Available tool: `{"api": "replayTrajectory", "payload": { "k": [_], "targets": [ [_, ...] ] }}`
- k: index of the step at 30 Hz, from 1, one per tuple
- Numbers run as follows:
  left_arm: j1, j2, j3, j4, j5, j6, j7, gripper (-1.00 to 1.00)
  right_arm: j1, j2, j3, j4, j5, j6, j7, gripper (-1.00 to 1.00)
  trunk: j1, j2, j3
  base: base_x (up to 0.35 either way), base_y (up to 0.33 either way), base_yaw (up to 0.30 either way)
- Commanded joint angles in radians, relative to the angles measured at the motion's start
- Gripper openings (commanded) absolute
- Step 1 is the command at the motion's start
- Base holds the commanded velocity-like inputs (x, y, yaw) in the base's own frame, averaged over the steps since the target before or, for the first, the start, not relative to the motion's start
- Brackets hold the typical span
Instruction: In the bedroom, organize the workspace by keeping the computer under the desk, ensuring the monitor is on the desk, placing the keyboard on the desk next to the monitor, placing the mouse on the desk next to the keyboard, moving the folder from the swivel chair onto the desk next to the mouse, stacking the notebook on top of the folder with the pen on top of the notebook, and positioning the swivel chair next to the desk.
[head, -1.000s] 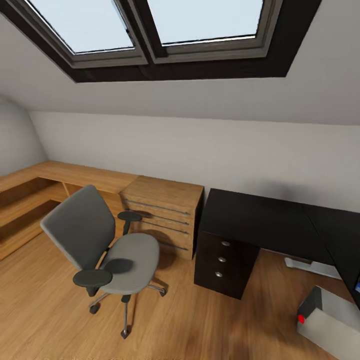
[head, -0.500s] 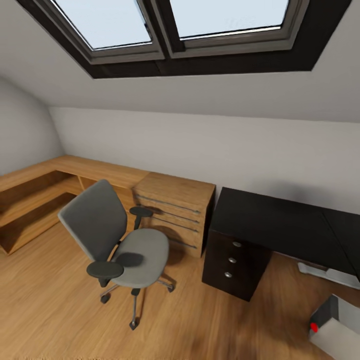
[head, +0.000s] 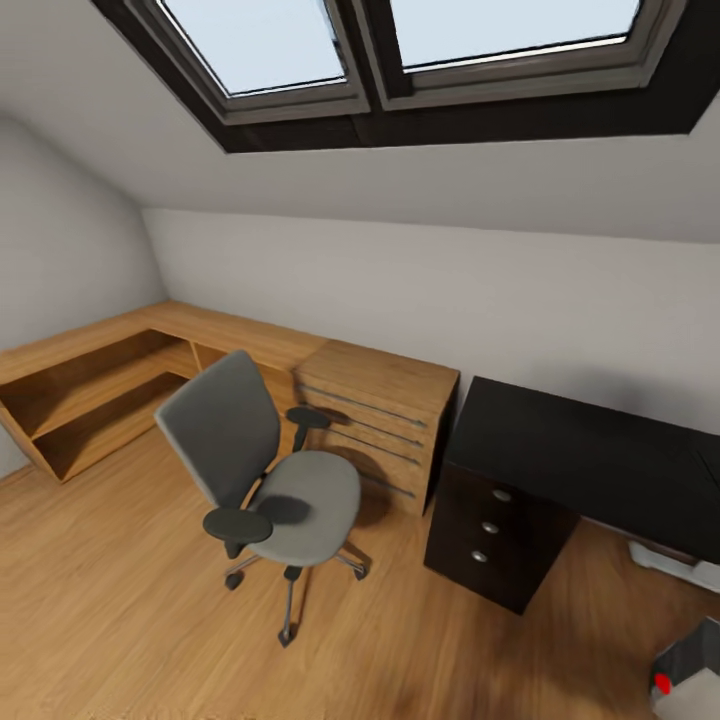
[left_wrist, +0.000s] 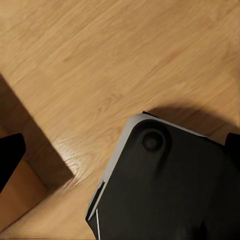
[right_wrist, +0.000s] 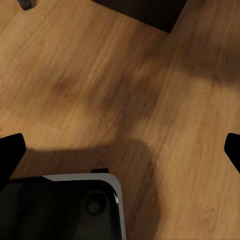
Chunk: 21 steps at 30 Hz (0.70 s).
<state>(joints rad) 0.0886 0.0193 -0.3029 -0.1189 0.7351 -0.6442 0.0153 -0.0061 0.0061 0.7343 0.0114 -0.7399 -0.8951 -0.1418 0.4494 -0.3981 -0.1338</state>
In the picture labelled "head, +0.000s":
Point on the desk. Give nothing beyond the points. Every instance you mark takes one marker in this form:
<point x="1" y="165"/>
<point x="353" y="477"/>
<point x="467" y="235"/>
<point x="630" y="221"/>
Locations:
<point x="650" y="479"/>

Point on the swivel chair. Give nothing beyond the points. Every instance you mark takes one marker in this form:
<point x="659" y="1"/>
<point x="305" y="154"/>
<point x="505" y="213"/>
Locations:
<point x="225" y="427"/>

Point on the fixed window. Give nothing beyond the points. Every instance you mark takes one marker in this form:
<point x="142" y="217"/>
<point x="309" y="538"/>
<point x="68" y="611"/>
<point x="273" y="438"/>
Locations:
<point x="286" y="75"/>

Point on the bookcase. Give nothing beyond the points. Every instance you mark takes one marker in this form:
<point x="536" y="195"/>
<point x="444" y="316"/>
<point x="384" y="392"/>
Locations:
<point x="70" y="400"/>
<point x="275" y="351"/>
<point x="167" y="343"/>

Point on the desktop computer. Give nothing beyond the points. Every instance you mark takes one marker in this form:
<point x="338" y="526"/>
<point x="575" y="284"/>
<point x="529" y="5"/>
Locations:
<point x="685" y="678"/>

